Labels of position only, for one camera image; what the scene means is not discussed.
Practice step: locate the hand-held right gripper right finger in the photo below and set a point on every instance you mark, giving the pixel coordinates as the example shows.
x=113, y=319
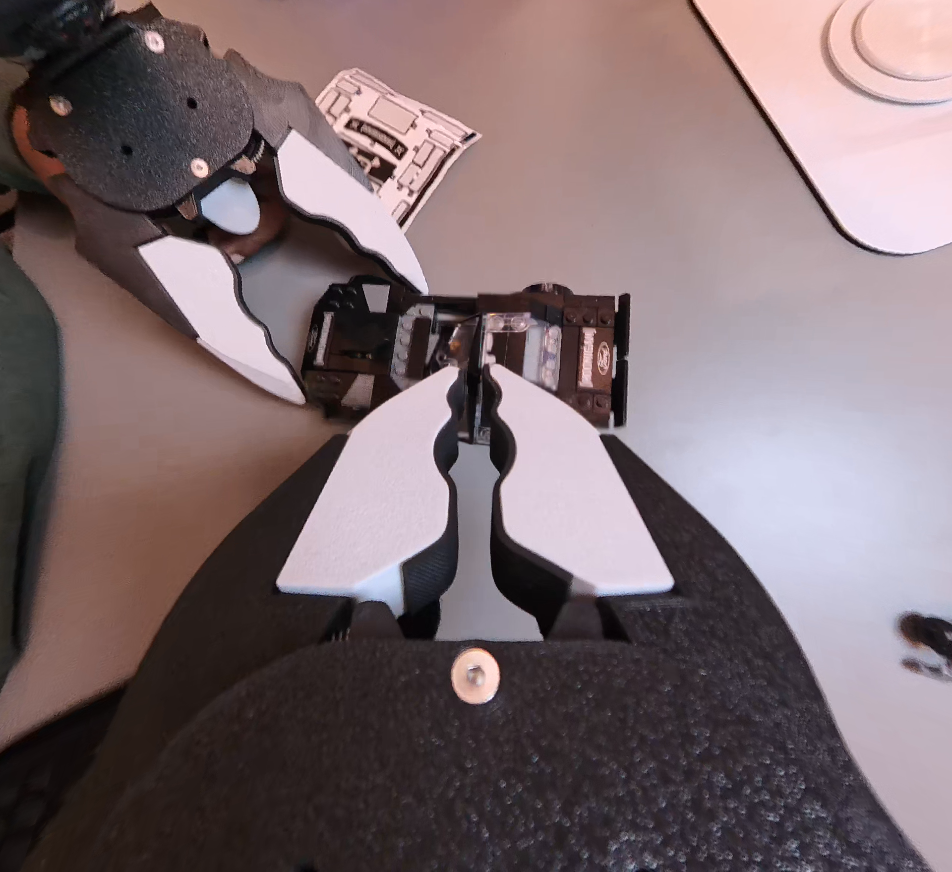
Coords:
x=580, y=507

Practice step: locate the black lego car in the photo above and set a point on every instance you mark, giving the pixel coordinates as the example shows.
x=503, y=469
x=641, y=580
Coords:
x=587, y=366

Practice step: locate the person's left hand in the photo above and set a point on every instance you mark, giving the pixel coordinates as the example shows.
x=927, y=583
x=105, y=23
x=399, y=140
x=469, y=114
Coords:
x=30, y=146

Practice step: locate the white book stand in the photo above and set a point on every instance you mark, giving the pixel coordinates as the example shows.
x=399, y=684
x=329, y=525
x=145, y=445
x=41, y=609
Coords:
x=781, y=68

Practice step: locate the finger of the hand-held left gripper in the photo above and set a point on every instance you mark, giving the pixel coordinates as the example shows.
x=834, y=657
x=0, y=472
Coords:
x=342, y=202
x=208, y=299

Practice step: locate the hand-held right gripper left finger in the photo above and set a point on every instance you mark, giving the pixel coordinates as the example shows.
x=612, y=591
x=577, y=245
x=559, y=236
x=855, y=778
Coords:
x=372, y=507

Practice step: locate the white sticker sheet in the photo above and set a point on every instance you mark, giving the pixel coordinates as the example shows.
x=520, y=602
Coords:
x=401, y=135

